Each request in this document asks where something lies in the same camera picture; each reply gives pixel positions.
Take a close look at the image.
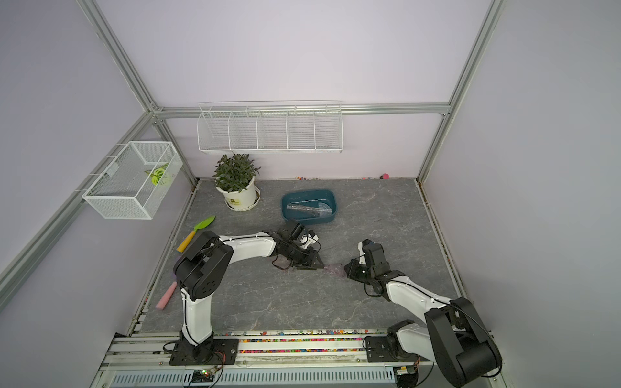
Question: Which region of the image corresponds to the potted green plant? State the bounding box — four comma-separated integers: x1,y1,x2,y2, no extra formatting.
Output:
213,153,260,212

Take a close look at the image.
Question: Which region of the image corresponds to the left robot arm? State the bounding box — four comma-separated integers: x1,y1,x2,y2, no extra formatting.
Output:
174,221,324,349

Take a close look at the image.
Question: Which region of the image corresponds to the green toy in basket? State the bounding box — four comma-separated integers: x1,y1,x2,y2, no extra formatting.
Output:
145,163,172,187

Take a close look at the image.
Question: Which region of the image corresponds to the aluminium rail front frame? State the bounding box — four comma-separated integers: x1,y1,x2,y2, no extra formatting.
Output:
91,329,449,387

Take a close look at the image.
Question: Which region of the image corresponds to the white wire wall shelf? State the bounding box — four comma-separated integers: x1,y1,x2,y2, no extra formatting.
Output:
197,100,344,154

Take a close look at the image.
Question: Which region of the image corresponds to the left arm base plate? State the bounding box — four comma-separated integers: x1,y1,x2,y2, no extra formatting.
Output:
169,338,239,366

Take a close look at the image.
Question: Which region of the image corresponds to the clear straight ruler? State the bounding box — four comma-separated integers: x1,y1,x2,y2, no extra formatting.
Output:
286,203,318,218

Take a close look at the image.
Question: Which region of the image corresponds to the green yellow toy shovel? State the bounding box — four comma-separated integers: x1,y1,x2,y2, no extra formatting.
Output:
176,216,216,253

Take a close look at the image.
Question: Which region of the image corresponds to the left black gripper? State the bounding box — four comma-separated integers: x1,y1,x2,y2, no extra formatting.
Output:
285,240,324,269

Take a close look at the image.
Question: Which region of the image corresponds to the purple pink toy spatula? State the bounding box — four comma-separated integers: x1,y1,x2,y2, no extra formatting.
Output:
155,256,182,311

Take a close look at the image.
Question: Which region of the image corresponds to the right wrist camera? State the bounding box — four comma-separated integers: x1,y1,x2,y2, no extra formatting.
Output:
357,239,373,266

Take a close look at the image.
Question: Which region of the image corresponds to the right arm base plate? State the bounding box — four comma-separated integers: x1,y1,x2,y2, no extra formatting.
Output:
362,335,426,363

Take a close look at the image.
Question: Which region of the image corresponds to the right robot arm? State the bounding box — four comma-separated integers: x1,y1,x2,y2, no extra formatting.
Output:
344,239,503,387

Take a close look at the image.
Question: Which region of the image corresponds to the white wire side basket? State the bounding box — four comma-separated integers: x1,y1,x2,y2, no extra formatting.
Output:
82,141,183,220

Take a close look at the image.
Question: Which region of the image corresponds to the blue protractor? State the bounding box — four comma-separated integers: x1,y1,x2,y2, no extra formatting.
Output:
316,202,332,218

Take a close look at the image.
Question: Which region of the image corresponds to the teal plastic storage box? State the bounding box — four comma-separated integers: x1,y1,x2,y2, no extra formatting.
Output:
281,189,338,226

